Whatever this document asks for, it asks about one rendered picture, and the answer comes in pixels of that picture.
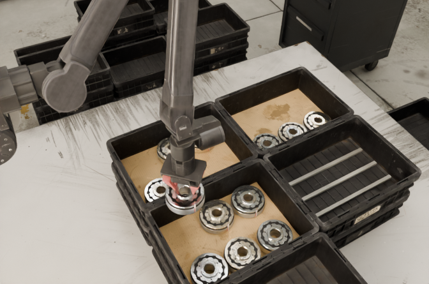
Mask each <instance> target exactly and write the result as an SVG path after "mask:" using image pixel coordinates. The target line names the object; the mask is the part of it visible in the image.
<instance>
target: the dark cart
mask: <svg viewBox="0 0 429 284"><path fill-rule="evenodd" d="M407 1H408V0H285V2H284V7H283V16H282V24H281V29H280V39H279V46H281V48H283V49H284V48H286V47H289V46H292V45H296V44H298V43H302V42H304V41H307V42H308V43H309V44H310V45H312V46H313V47H314V48H315V49H316V50H318V51H319V52H320V53H321V54H322V55H323V56H324V57H325V58H326V59H327V60H328V61H330V62H331V63H332V64H333V65H334V66H335V67H337V68H338V69H339V70H340V71H341V72H342V73H343V72H346V71H349V70H352V69H354V68H357V67H360V66H363V65H365V69H366V70H368V71H372V70H373V69H374V68H375V67H376V66H377V64H378V62H379V59H383V58H385V57H387V56H388V55H389V51H390V49H391V46H392V44H393V40H394V38H395V35H396V32H397V29H398V26H399V24H400V21H401V19H402V15H403V12H404V10H405V7H406V4H407Z"/></svg>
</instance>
